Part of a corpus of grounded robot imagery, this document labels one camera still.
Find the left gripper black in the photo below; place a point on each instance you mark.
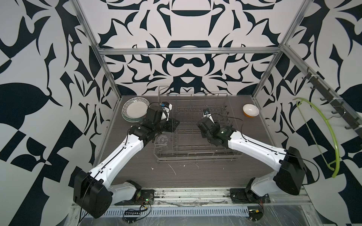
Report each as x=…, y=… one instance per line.
x=172, y=127

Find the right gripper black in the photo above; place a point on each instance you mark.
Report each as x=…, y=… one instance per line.
x=202, y=134

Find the clear faceted plastic cup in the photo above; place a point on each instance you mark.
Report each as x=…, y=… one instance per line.
x=161, y=141

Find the zigzag rim white bowl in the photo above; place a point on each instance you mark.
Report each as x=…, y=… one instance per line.
x=135, y=108

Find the grey wire dish rack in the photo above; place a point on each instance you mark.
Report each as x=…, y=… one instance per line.
x=186, y=143

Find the white orange small bowl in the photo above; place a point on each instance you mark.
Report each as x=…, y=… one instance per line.
x=250, y=110

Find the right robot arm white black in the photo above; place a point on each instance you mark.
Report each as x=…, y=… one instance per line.
x=288, y=166

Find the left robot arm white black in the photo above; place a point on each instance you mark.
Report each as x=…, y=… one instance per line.
x=93, y=190

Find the teal red striped bowl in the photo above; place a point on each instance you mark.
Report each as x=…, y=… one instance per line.
x=128, y=119

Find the green plastic hanger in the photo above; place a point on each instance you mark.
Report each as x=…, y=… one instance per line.
x=334, y=164

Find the small round black device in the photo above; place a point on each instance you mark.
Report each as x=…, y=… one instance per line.
x=255, y=214

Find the black usb hub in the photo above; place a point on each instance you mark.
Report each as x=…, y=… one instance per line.
x=132, y=213

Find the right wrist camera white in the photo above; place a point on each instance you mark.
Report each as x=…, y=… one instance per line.
x=206, y=113

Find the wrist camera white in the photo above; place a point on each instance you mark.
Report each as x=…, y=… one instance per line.
x=166, y=109
x=206, y=113

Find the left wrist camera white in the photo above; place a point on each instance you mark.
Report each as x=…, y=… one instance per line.
x=166, y=109

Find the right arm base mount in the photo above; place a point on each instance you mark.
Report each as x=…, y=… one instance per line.
x=240, y=195

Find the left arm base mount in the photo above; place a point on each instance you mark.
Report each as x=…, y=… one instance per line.
x=141, y=196

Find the aluminium frame bars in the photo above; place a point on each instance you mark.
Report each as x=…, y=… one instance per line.
x=282, y=49

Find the white slotted cable duct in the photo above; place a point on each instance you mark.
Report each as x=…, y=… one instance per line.
x=240, y=211

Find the black wall hook rail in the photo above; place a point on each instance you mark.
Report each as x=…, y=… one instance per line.
x=341, y=108

